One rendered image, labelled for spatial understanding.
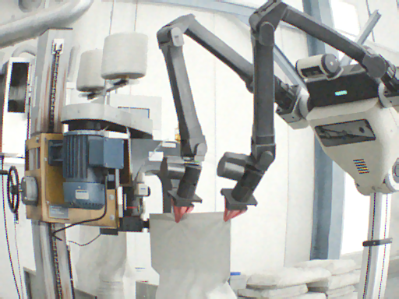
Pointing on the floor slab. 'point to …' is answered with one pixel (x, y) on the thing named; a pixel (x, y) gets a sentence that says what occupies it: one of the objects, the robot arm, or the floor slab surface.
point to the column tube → (43, 238)
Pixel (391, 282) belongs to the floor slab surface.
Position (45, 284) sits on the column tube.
